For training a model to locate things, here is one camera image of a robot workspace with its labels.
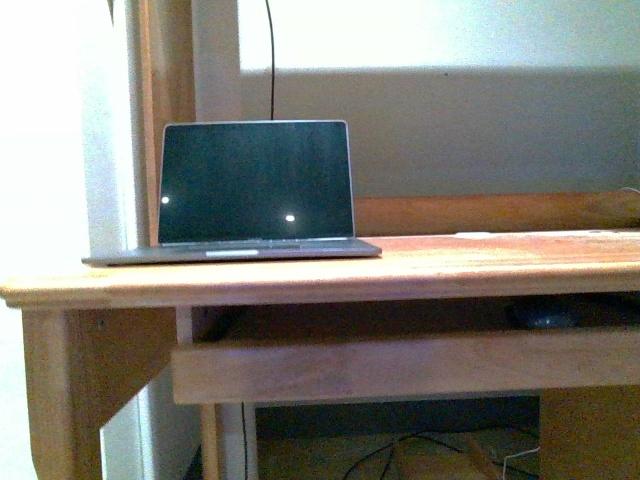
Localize dark grey Logi mouse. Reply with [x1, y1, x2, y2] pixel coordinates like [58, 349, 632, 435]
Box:
[508, 299, 583, 329]

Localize silver open laptop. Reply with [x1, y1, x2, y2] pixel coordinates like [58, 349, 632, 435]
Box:
[82, 120, 382, 267]

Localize wooden pull-out keyboard tray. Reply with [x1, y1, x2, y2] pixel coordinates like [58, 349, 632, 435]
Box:
[172, 298, 639, 404]

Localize wooden desk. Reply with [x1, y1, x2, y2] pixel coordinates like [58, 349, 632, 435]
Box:
[0, 0, 640, 480]

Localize black floor cable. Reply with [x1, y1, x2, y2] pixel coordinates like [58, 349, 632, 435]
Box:
[344, 430, 541, 476]

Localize black hanging cable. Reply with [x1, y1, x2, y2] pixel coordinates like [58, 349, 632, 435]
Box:
[263, 0, 277, 122]

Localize white floor cable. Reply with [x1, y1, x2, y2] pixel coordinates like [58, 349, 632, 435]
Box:
[499, 444, 542, 480]

